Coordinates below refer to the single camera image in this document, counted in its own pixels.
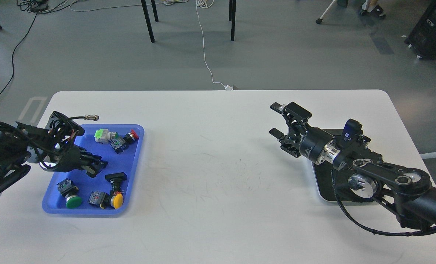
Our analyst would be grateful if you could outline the black floor cable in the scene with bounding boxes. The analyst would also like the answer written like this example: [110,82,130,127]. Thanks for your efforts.
[0,0,50,121]

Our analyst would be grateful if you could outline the green push button switch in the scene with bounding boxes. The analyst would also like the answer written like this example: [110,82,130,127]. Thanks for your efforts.
[56,178,82,209]

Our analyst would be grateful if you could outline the white charging cable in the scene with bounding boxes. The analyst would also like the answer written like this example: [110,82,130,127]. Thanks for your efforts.
[195,0,234,90]

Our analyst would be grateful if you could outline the red push button switch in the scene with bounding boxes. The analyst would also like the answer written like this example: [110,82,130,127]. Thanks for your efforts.
[123,129,139,145]

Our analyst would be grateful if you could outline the black equipment case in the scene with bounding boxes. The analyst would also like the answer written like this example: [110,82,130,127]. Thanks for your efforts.
[404,0,436,60]

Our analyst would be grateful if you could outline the blue green switch block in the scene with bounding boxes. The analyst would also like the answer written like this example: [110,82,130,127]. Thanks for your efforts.
[109,137,128,154]

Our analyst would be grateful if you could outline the yellow push button switch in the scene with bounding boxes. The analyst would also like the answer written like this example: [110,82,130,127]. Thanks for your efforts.
[99,193,124,209]

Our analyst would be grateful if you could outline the light green terminal switch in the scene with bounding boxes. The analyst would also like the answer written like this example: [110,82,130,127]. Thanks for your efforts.
[94,129,119,144]

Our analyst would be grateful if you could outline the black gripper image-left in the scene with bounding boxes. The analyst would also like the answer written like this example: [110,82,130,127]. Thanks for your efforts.
[39,145,109,178]

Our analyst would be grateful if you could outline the blue plastic tray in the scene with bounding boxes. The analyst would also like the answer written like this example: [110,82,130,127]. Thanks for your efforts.
[42,124,145,215]

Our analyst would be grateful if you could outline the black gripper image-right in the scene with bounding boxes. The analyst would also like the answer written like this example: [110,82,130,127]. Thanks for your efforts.
[269,102,335,164]

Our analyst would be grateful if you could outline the black push button switch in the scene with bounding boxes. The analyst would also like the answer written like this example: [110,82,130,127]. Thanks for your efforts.
[105,172,127,192]

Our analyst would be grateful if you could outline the black robot arm image-left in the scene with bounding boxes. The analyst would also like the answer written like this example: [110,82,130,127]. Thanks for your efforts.
[0,111,108,193]

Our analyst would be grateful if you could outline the silver metal tray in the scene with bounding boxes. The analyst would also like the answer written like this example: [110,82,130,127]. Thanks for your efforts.
[307,125,379,203]

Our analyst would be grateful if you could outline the black table leg left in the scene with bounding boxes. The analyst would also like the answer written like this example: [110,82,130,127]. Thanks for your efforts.
[140,0,159,43]

